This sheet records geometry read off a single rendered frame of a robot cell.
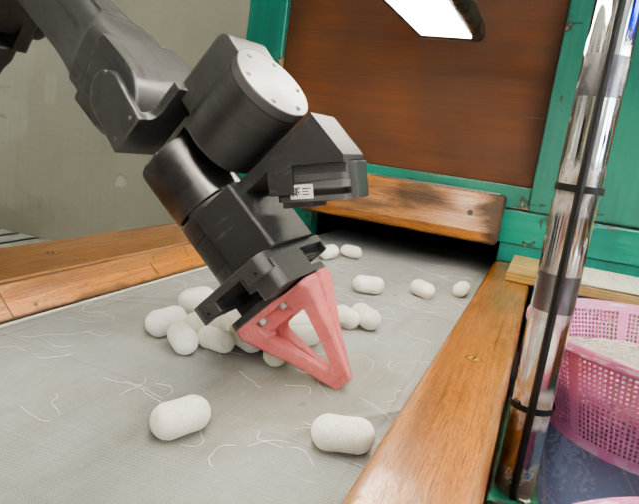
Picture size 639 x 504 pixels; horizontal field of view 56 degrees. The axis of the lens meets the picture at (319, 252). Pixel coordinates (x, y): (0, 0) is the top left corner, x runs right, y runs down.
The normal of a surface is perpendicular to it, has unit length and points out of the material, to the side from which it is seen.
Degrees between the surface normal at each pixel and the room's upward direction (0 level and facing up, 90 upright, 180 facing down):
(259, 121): 121
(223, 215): 90
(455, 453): 0
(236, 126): 115
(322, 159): 90
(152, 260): 45
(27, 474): 0
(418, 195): 66
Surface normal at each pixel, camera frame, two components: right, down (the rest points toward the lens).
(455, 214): -0.28, -0.28
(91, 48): -0.55, 0.04
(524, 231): -0.36, 0.13
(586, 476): 0.14, -0.97
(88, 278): 0.75, -0.55
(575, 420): -0.90, 0.26
